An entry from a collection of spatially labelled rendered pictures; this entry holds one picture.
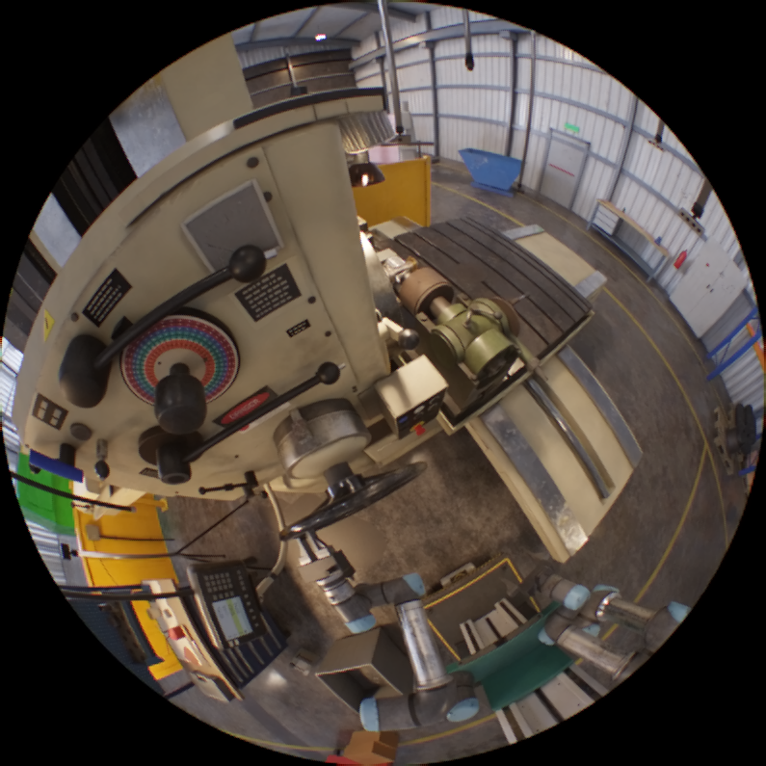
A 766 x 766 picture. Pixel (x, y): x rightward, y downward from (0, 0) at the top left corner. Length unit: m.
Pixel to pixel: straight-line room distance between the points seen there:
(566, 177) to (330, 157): 7.65
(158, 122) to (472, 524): 2.59
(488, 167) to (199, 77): 6.06
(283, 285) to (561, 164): 7.78
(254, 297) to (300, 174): 0.15
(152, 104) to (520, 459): 1.97
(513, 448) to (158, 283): 1.30
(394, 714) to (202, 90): 1.64
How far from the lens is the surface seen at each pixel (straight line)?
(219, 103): 0.94
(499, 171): 6.45
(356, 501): 0.38
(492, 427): 1.23
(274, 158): 0.26
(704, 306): 6.94
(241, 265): 0.22
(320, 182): 0.27
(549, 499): 1.33
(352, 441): 0.52
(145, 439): 0.48
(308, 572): 0.67
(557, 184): 7.95
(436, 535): 1.90
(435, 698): 0.72
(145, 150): 0.96
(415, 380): 0.56
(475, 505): 1.93
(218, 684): 1.94
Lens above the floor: 1.85
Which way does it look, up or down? 64 degrees down
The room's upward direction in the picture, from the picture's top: 13 degrees counter-clockwise
